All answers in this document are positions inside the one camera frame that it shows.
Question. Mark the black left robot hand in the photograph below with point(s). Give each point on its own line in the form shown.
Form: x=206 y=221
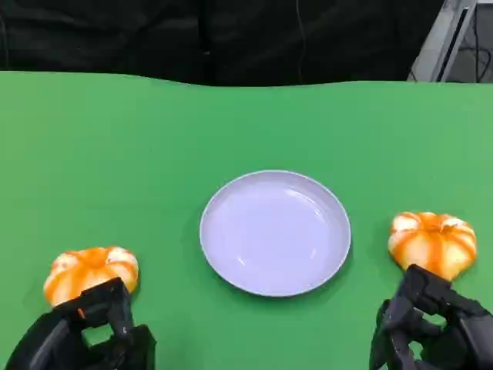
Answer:
x=96 y=308

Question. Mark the lilac plate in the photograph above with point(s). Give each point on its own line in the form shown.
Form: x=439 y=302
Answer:
x=275 y=235

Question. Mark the orange white toy bread roll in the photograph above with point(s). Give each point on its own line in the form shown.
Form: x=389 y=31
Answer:
x=427 y=243
x=88 y=266

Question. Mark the black drape backdrop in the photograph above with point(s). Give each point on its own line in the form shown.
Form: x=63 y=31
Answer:
x=154 y=38

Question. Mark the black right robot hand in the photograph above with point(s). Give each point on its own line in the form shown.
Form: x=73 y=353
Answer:
x=462 y=331

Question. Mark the grey metal frame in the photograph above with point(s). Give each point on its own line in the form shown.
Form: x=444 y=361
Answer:
x=433 y=50

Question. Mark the green table cloth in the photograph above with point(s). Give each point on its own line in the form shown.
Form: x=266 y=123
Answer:
x=115 y=154

